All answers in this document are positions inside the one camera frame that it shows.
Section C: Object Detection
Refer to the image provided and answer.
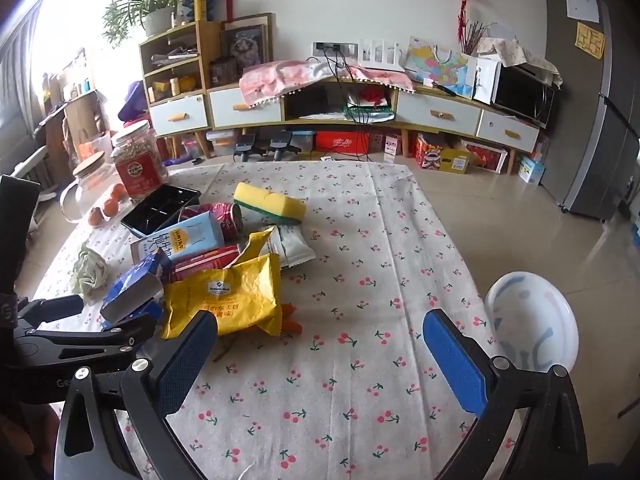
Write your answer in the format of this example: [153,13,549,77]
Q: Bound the white slatted rack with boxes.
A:
[357,37,407,72]

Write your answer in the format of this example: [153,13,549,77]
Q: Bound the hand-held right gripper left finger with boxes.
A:
[52,310,219,480]

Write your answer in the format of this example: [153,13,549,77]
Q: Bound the white snack packet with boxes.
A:
[241,223,317,267]

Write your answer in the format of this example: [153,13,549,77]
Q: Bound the wooden shelf unit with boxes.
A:
[138,20,223,138]

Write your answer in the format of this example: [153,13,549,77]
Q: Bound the black microwave oven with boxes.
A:
[492,62,557,126]

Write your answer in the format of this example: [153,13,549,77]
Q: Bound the dried red twigs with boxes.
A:
[462,20,496,56]

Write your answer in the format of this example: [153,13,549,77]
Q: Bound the framed cat picture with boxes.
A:
[220,24,268,68]

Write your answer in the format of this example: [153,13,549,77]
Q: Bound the white paper note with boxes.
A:
[565,0,601,23]

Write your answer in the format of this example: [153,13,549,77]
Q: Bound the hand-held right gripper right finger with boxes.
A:
[422,308,588,480]

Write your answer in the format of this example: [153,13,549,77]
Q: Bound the long wooden white cabinet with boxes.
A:
[205,77,541,176]

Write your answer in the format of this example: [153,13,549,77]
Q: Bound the orange wrapper scrap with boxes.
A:
[280,302,305,336]

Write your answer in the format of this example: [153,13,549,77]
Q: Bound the map print bag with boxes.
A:
[404,36,478,100]

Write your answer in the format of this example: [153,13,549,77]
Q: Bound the grey refrigerator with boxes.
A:
[540,0,640,221]

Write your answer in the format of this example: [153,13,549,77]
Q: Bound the pink patterned cloth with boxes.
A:
[239,58,416,107]

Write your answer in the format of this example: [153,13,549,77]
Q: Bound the colourful printed cardboard box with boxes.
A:
[415,132,471,173]

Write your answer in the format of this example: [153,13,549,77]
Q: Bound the blue milk carton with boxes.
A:
[131,211,226,266]

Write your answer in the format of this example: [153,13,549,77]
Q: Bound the white paper bag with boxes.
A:
[472,55,502,106]

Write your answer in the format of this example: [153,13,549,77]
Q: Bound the red gift box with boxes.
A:
[462,141,508,173]

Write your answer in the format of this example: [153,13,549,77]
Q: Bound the yellow green sponge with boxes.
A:
[233,182,307,224]

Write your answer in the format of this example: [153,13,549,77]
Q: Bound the clear plastic storage box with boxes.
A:
[206,130,238,157]

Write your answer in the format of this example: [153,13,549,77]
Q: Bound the yellow paper note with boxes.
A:
[575,22,606,61]

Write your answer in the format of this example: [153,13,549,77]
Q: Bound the brown cardboard box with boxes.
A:
[62,91,108,156]

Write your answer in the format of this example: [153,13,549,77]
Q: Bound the wall socket strip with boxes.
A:
[312,41,358,61]

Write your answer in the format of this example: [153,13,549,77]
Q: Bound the crumpled pale green tissue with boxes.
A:
[70,245,108,303]

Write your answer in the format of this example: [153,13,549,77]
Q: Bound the red flat carton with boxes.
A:
[315,131,371,153]

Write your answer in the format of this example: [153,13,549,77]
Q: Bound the glass pitcher with wooden lid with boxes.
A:
[60,151,121,223]

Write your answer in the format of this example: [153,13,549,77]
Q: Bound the black plastic tray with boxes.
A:
[120,184,202,237]

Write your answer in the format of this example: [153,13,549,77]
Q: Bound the crushed red snack bag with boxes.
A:
[187,202,244,241]

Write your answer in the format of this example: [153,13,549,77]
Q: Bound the red snack packet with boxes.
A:
[170,245,241,281]

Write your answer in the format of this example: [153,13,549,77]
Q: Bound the purple cloth item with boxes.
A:
[117,81,151,121]

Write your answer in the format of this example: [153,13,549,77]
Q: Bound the yellow snack packet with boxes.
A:
[161,252,283,339]

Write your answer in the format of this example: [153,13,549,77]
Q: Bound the clear jar with red label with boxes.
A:
[110,120,169,204]

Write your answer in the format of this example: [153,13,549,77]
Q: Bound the cherry print tablecloth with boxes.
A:
[30,160,531,480]

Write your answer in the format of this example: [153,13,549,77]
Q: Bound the floral cover cloth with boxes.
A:
[475,37,563,88]

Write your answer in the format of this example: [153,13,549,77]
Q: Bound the green striped cloth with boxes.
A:
[342,87,396,123]

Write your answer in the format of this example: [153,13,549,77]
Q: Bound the green potted plant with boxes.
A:
[102,0,211,51]

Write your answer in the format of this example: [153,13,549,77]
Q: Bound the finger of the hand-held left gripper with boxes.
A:
[17,295,85,330]
[15,312,164,368]

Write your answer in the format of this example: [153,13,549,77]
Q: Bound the dark brown box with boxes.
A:
[210,57,238,86]

